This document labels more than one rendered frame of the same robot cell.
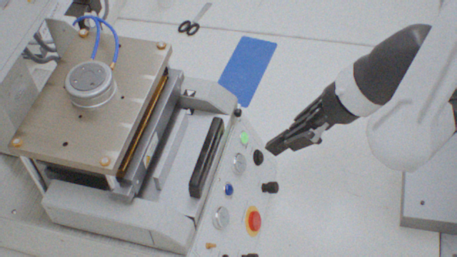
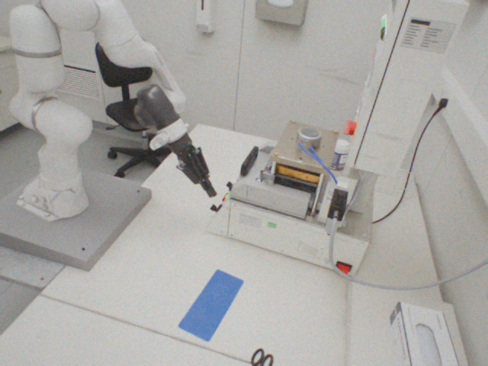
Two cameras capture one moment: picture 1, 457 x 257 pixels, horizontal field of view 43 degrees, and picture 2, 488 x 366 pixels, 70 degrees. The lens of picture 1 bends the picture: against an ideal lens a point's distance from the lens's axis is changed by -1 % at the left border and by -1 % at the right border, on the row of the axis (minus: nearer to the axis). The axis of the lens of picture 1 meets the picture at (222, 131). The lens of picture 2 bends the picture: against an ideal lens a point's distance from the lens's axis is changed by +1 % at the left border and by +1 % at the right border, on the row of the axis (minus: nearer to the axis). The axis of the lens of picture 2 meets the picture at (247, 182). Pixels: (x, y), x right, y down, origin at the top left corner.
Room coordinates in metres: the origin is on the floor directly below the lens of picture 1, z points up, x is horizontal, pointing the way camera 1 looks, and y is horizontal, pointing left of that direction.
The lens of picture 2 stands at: (1.63, -0.08, 1.64)
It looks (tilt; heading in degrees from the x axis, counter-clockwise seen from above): 35 degrees down; 174
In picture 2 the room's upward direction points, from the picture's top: 7 degrees clockwise
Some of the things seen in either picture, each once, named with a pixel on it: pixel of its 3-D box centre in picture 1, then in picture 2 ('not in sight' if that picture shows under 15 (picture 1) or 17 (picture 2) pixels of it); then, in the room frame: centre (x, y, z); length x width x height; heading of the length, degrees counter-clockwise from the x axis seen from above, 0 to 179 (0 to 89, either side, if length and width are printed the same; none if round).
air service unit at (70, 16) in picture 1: (87, 20); (334, 208); (0.90, 0.25, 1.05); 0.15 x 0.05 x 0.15; 159
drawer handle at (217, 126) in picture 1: (207, 155); (249, 159); (0.58, 0.03, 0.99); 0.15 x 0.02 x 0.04; 159
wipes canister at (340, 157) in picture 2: not in sight; (338, 155); (0.23, 0.49, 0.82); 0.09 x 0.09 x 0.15
